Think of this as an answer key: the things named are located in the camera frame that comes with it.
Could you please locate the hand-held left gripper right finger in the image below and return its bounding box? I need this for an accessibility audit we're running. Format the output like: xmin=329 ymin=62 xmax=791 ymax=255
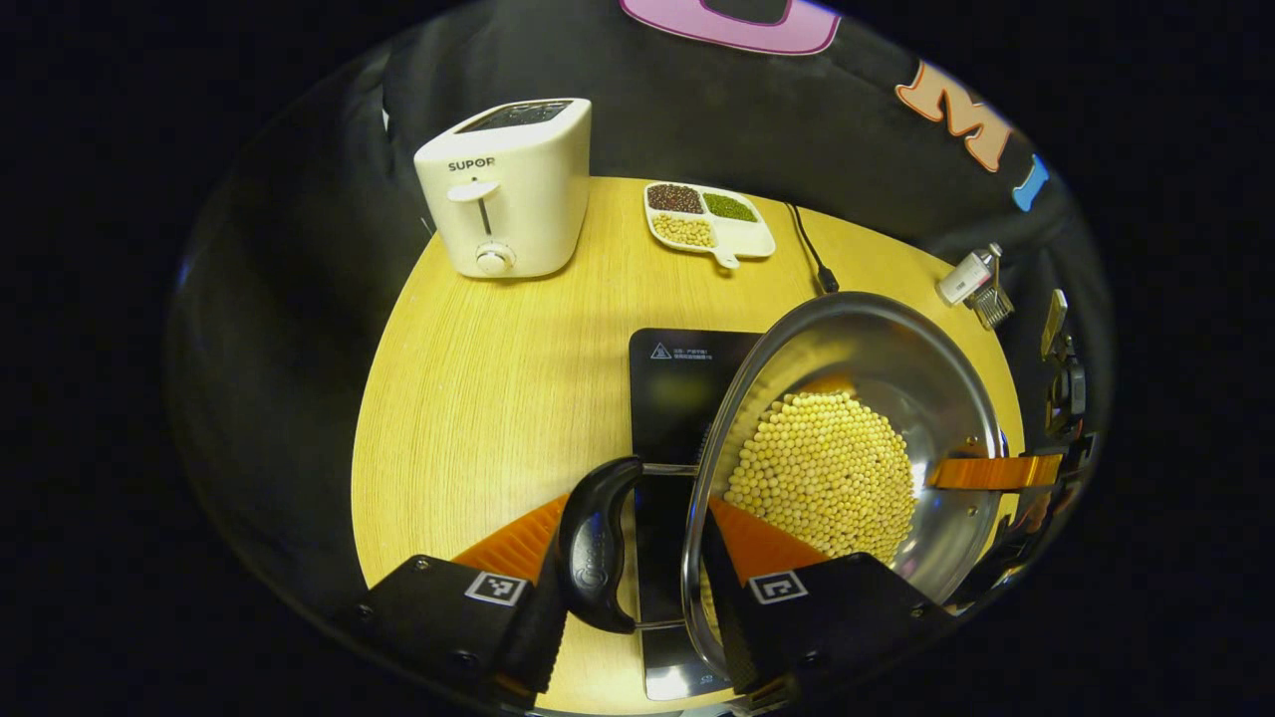
xmin=702 ymin=498 xmax=957 ymax=703

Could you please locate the black induction cooktop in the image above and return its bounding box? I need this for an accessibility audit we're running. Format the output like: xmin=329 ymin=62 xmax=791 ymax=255
xmin=628 ymin=329 xmax=768 ymax=701

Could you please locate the steel pot with black handles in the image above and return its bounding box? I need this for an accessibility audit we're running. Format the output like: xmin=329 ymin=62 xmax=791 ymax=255
xmin=558 ymin=291 xmax=1009 ymax=688

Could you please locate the white toaster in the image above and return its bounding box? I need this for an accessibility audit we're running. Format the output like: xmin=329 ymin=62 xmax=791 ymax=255
xmin=413 ymin=98 xmax=593 ymax=280

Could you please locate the white bottle with pink label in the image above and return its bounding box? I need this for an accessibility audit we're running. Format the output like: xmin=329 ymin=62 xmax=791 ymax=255
xmin=936 ymin=244 xmax=1003 ymax=306

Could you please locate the divided white dish of beans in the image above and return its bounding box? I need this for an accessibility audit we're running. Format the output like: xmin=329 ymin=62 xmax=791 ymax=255
xmin=643 ymin=181 xmax=777 ymax=270

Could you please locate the black power cable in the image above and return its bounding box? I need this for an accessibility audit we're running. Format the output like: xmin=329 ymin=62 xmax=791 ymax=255
xmin=785 ymin=202 xmax=841 ymax=295

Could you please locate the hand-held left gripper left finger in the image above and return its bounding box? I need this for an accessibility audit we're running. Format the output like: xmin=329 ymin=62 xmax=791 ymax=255
xmin=354 ymin=495 xmax=569 ymax=703

